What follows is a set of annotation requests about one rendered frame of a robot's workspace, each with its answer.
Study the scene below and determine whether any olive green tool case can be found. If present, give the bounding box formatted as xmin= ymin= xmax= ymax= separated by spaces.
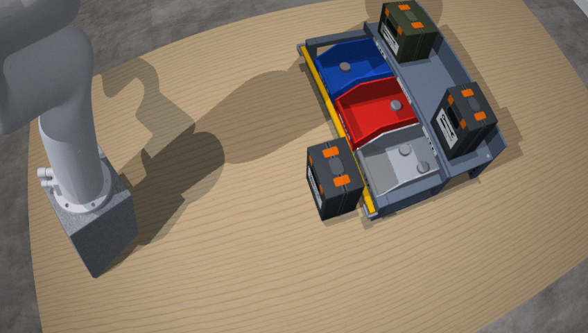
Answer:
xmin=378 ymin=0 xmax=438 ymax=64

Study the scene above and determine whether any blue open bin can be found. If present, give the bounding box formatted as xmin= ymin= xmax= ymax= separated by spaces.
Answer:
xmin=316 ymin=38 xmax=394 ymax=104

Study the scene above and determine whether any grey open bin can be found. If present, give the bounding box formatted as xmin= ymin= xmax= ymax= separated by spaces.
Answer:
xmin=356 ymin=123 xmax=441 ymax=202

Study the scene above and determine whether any red bin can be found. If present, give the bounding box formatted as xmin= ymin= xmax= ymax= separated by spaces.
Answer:
xmin=336 ymin=76 xmax=419 ymax=151

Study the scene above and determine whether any yellow bar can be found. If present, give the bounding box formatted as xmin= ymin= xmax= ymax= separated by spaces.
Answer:
xmin=300 ymin=46 xmax=375 ymax=214

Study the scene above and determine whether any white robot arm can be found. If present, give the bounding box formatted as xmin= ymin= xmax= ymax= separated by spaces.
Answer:
xmin=0 ymin=0 xmax=112 ymax=215

